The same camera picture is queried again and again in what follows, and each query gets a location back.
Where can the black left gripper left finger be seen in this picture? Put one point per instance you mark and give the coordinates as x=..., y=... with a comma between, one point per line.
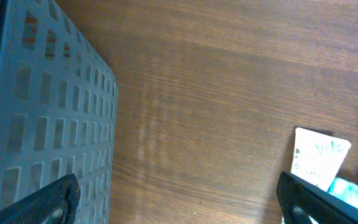
x=55, y=203

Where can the teal tissue pack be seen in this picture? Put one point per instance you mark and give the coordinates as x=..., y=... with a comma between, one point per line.
x=345, y=191

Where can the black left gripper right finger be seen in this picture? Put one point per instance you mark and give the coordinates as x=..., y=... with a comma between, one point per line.
x=301, y=201

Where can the grey plastic mesh basket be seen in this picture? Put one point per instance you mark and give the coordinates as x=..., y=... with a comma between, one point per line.
x=58, y=101

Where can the white Pantene tube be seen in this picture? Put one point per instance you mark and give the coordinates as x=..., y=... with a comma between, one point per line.
x=317, y=157

